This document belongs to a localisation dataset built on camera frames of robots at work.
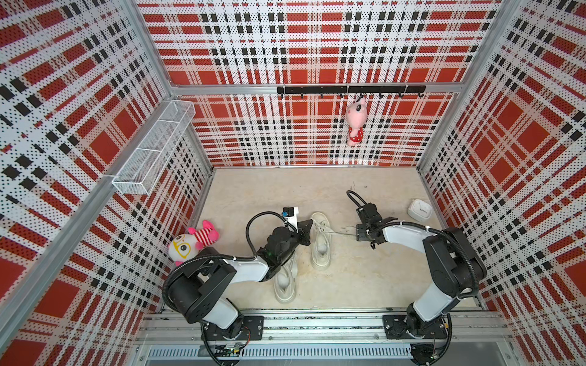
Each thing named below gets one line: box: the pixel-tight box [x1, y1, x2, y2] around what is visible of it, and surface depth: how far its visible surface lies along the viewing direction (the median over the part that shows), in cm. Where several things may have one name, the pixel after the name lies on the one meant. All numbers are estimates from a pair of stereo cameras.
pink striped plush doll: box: [167, 220, 220, 267], surface depth 90 cm
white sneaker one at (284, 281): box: [273, 255, 299, 304], surface depth 80 cm
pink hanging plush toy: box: [345, 96, 368, 148], surface depth 95 cm
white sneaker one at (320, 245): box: [310, 211, 335, 270], surface depth 88 cm
